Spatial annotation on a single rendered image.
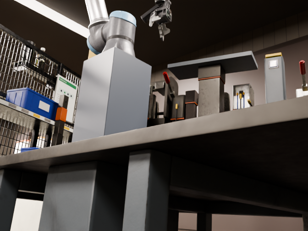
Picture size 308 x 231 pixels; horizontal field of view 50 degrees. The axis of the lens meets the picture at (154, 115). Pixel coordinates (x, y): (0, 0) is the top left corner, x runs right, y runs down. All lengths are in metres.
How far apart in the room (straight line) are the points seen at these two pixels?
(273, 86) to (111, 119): 0.63
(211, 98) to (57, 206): 0.73
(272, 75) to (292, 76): 2.54
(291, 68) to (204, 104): 2.63
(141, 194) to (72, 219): 0.36
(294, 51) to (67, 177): 3.26
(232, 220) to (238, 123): 3.28
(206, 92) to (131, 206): 0.72
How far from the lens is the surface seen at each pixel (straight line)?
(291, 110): 0.59
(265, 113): 0.61
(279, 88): 1.35
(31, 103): 2.00
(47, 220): 1.24
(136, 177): 0.83
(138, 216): 0.81
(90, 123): 1.22
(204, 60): 1.44
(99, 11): 1.57
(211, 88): 1.41
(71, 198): 1.13
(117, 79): 1.23
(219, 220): 3.97
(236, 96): 1.54
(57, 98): 2.44
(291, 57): 4.01
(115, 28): 1.41
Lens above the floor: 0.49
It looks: 18 degrees up
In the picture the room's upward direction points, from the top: 4 degrees clockwise
